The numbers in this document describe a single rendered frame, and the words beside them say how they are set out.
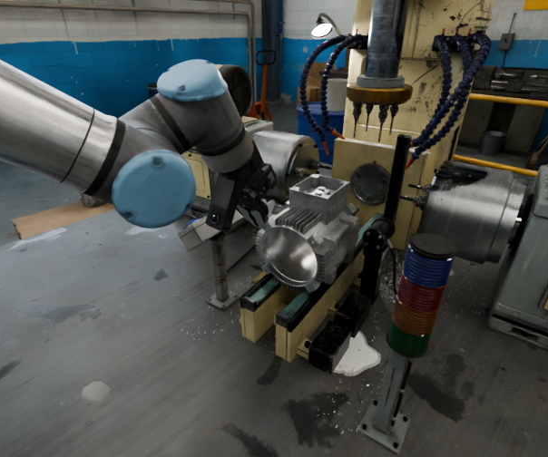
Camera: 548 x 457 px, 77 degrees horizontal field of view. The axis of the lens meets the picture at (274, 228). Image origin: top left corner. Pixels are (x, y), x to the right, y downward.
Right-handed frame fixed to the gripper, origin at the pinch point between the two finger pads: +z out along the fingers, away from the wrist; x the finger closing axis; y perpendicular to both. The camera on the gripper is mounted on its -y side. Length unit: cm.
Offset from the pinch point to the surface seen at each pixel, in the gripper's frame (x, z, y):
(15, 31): 528, 58, 177
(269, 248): 1.2, 10.3, -0.1
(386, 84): -9, 0, 51
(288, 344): -12.6, 16.3, -17.3
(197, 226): 12.9, -2.6, -6.2
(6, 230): 289, 108, -31
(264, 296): -2.8, 13.4, -10.7
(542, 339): -60, 38, 14
